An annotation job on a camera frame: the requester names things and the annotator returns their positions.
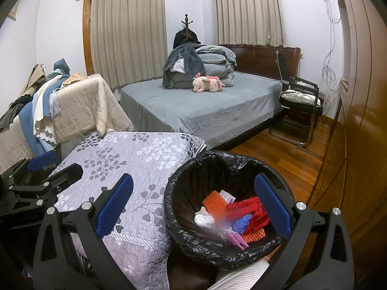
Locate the blue and white scalloped cloths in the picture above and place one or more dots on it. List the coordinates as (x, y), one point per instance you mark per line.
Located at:
(28, 120)

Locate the orange foam net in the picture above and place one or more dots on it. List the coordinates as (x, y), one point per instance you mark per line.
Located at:
(211, 202)
(254, 235)

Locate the wide beige curtain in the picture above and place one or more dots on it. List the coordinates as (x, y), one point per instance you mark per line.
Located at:
(127, 36)

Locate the person's striped trouser leg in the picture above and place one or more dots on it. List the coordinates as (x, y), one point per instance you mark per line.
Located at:
(242, 278)

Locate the wall picture frame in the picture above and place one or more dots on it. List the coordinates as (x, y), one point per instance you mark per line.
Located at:
(14, 10)

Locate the dark hanging garment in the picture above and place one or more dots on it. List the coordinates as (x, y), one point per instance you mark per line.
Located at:
(178, 39)

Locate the tan scalloped cloth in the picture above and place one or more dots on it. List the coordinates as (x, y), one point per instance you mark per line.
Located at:
(33, 75)

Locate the blue plastic bag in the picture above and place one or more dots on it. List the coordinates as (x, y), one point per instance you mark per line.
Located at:
(242, 223)

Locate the white tissue wad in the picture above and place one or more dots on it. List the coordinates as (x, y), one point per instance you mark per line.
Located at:
(204, 217)

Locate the bin with black bag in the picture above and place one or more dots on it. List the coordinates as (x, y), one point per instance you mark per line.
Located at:
(193, 187)

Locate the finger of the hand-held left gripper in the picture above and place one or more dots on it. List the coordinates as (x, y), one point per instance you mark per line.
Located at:
(66, 173)
(42, 160)

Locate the dark grey fleece blanket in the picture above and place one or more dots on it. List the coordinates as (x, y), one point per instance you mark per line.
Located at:
(187, 54)

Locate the dark grey cloth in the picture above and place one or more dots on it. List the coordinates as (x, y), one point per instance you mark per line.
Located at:
(10, 114)

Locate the wooden window frame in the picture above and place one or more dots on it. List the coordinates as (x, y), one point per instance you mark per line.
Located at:
(86, 36)

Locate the pink plush pig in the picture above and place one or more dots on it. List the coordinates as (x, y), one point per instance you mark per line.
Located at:
(207, 84)

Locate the dark wooden headboard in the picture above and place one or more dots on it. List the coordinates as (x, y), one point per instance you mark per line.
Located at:
(257, 60)

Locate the pink plastic packet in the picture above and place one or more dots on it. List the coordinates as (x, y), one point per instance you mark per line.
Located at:
(235, 238)

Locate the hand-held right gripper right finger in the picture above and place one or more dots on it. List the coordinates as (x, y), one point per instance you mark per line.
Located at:
(272, 205)

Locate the narrow beige curtain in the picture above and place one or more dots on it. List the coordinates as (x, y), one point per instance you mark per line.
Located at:
(248, 15)

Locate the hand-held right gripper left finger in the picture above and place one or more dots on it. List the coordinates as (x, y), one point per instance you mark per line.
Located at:
(116, 205)

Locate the wooden coat rack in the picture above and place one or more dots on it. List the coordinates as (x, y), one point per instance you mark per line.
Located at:
(186, 27)

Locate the beige covered clothes rack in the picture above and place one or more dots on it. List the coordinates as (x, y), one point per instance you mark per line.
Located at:
(81, 105)

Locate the small white box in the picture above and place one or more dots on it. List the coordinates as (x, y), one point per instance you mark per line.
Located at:
(228, 195)

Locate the grey floral quilt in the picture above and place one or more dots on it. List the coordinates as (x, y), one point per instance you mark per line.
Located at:
(136, 157)

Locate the red cloth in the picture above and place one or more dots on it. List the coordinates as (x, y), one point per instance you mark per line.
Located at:
(254, 208)

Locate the folded grey duvet stack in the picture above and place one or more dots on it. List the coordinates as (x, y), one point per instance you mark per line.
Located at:
(214, 57)

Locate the bed with grey sheet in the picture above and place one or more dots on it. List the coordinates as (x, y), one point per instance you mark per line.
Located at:
(211, 105)

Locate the wooden wardrobe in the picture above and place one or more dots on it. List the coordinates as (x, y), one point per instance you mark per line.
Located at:
(362, 96)

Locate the black metal chair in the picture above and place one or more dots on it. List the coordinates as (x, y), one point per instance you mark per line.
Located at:
(284, 66)

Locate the white chair cushion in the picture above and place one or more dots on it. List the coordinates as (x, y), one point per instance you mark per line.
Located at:
(297, 98)

